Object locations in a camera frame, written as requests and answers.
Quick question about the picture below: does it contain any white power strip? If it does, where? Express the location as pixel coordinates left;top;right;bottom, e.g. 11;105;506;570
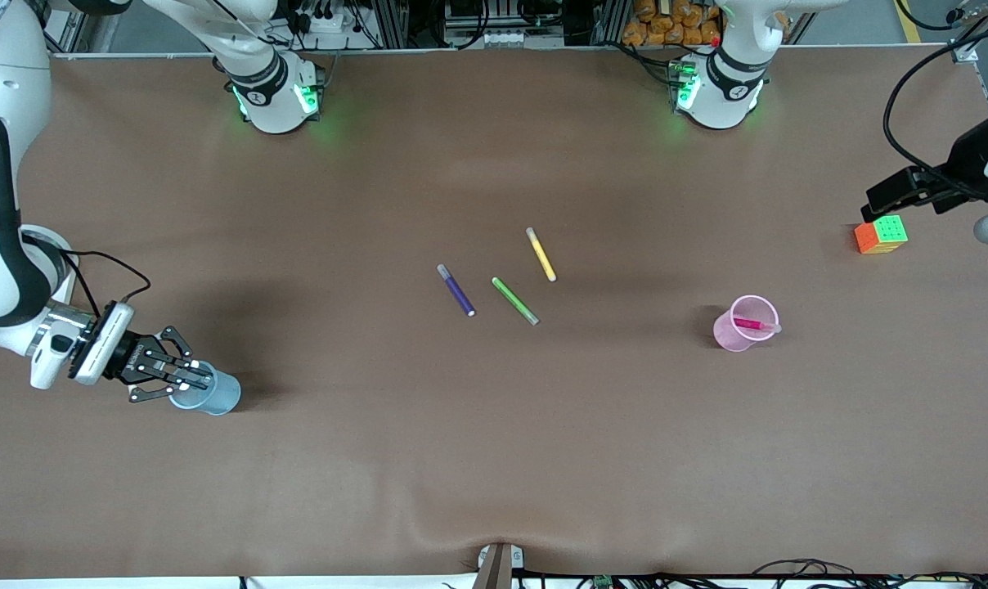
294;7;356;35

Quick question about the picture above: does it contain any yellow marker with clear cap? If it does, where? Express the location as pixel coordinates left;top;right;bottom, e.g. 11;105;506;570
525;227;558;283

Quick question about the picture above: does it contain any pink plastic cup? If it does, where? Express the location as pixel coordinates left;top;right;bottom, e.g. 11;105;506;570
712;294;781;353

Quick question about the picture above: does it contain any purple marker with clear cap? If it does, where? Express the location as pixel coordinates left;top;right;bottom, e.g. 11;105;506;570
436;263;477;318

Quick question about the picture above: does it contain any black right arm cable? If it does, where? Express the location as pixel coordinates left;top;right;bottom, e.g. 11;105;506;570
59;250;152;318

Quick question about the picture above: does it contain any brown table cover mat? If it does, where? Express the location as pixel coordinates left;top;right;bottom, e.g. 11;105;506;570
0;47;988;580

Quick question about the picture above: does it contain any metal bracket with brown post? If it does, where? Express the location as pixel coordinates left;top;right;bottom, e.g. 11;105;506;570
472;542;524;589

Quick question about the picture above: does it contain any multicoloured puzzle cube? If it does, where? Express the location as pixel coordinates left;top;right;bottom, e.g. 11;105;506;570
854;214;909;255

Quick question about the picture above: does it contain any green marker with clear cap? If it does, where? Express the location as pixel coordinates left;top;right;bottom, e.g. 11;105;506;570
491;277;541;326

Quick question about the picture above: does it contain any silver aluminium frame post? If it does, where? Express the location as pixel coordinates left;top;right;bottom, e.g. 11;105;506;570
596;0;630;46
377;0;409;48

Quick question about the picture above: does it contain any blue plastic cup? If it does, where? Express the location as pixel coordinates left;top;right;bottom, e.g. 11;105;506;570
169;360;242;416

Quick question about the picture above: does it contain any black floor cable bundle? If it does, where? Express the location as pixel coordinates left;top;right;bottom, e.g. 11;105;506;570
752;559;988;589

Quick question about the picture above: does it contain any orange packaged snacks pile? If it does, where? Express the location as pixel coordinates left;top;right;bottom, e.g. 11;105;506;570
622;0;722;47

